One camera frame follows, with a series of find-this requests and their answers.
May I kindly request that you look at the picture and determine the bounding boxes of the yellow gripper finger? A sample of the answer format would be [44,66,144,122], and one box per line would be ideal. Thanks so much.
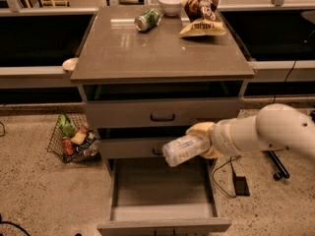
[186,122,215,138]
[201,146,220,159]

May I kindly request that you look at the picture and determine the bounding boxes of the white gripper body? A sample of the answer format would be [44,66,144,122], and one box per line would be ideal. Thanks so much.
[212,119,238,156]

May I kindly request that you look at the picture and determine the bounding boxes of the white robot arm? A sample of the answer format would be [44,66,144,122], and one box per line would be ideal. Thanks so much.
[186,103,315,159]

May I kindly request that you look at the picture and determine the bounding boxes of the top grey drawer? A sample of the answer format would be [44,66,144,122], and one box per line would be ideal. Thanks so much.
[82,81,242,128]

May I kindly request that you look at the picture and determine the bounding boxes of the grey drawer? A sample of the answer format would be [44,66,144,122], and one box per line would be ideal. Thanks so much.
[97,157,231,236]
[82,81,242,128]
[97,125,188,158]

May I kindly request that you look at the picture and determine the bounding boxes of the grey drawer cabinet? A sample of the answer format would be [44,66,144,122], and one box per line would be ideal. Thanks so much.
[70,4,256,236]

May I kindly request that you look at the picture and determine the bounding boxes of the bottom grey drawer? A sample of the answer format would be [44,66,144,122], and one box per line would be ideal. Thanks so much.
[97,157,231,236]

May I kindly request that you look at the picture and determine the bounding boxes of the middle grey drawer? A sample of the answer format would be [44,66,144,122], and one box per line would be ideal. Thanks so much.
[97,125,188,158]

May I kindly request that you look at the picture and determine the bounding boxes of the black power adapter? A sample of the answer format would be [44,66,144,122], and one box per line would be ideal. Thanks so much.
[233,176,250,197]

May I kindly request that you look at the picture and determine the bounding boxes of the black rolling stand base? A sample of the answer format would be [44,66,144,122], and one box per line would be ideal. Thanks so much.
[267,110,315,181]

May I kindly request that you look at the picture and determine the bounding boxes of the brown chip bag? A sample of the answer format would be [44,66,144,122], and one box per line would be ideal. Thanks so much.
[179,0,226,37]

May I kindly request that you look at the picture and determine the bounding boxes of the dark blue snack bag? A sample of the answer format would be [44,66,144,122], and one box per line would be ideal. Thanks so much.
[76,132,98,158]

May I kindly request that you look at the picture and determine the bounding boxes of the green soda can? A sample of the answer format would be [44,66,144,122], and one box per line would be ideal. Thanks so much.
[134,8,160,32]

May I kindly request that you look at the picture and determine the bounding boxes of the yellow snack packet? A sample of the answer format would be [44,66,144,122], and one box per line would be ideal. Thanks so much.
[71,132,86,145]

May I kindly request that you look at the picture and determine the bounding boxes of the white bowl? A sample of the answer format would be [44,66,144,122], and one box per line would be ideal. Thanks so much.
[158,0,183,16]

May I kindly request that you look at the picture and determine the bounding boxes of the green chip bag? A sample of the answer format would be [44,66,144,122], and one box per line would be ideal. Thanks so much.
[57,114,76,138]

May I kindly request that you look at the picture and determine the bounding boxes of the small round white disc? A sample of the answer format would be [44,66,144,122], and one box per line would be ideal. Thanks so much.
[62,57,79,72]

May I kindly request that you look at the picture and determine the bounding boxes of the black floor cable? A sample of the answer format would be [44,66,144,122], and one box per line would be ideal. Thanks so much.
[212,59,298,199]

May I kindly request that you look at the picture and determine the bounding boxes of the black wire basket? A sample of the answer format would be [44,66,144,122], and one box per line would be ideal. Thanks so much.
[47,114,100,163]

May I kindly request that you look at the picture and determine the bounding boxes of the black cable at left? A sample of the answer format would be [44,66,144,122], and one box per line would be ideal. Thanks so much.
[0,213,32,236]

